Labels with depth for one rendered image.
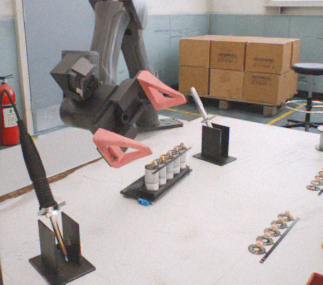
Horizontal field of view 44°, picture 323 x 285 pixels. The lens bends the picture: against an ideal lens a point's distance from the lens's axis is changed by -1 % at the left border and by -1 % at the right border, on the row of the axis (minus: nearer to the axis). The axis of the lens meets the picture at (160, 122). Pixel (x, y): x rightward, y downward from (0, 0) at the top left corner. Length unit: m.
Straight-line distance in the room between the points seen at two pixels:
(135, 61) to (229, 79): 3.40
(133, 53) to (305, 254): 0.58
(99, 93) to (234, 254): 0.31
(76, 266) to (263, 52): 3.75
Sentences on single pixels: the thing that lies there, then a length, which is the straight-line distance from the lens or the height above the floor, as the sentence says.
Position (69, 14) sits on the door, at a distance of 3.81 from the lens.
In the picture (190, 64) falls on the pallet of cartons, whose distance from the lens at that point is 4.51.
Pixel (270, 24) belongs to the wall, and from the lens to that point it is 5.34.
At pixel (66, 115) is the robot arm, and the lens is 0.66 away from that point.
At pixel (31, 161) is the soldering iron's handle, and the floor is 0.88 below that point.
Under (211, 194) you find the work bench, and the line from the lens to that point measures 0.75.
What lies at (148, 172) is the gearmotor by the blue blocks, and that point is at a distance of 0.70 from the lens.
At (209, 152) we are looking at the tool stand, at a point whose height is 0.77.
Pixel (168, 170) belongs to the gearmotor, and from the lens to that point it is 0.75.
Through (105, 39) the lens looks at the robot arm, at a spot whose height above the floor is 1.02.
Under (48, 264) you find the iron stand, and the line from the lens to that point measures 0.56.
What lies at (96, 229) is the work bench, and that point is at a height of 0.75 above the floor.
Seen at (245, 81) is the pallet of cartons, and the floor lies 0.34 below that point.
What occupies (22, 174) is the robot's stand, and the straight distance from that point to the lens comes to 0.87.
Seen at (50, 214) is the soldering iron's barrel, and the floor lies 0.82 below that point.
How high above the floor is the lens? 1.08
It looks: 16 degrees down
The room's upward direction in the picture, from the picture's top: straight up
